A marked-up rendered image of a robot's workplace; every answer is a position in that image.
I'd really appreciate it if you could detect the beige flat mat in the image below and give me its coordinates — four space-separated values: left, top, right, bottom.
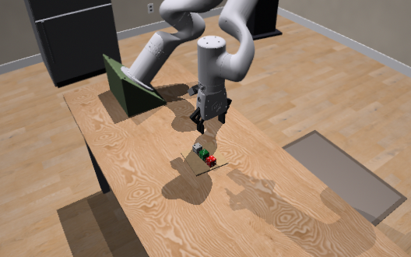
181 142 228 176

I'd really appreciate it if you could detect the red die with white pips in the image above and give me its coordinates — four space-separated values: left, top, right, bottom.
206 155 216 167

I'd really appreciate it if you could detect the green die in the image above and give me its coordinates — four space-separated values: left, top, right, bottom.
199 149 209 160

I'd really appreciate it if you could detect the grey die with black pips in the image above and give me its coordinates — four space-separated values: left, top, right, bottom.
192 143 202 154

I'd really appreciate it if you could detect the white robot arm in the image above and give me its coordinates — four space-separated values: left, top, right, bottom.
121 0 258 96

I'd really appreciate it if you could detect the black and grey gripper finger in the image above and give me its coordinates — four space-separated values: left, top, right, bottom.
189 107 204 134
218 98 232 124

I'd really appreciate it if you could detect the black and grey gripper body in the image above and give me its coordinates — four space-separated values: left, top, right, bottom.
196 87 227 121

